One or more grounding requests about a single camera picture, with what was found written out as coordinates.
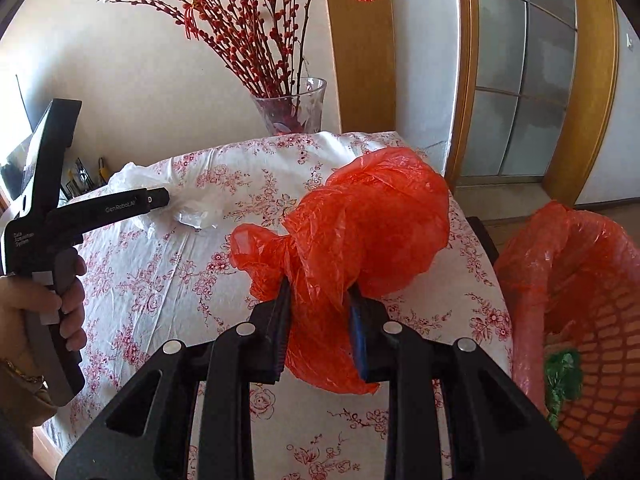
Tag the white plastic bag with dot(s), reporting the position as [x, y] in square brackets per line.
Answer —
[130, 175]

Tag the dark green plastic bag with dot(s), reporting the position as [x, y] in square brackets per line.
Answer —
[562, 375]

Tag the glass vase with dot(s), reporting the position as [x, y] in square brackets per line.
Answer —
[300, 110]

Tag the dark small desk items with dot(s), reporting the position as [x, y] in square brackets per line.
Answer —
[80, 177]

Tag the red berry branches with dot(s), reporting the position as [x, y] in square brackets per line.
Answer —
[272, 60]

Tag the person's left forearm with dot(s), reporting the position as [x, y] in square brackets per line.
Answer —
[20, 400]

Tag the person's left hand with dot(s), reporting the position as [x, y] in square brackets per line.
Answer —
[20, 305]

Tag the dark chair back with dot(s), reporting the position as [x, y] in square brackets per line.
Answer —
[482, 240]

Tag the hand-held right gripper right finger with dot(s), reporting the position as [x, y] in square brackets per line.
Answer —
[357, 340]

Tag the clear plastic piece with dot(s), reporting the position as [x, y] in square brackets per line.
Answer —
[197, 217]

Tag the large red plastic bag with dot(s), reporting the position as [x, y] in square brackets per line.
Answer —
[375, 210]

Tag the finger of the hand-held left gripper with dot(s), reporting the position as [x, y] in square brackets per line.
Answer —
[110, 207]

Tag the wooden door frame panel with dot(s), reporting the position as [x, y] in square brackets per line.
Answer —
[360, 60]

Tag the wooden framed glass door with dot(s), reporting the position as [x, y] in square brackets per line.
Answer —
[530, 70]

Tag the red basket with orange liner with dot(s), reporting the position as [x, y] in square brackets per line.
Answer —
[550, 260]

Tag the flat screen television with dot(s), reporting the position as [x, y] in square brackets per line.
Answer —
[15, 170]

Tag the floral tablecloth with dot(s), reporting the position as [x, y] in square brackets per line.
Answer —
[150, 285]

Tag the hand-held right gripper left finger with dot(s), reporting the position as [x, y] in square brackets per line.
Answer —
[279, 345]

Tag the small white wall switch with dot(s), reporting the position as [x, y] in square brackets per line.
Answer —
[631, 41]

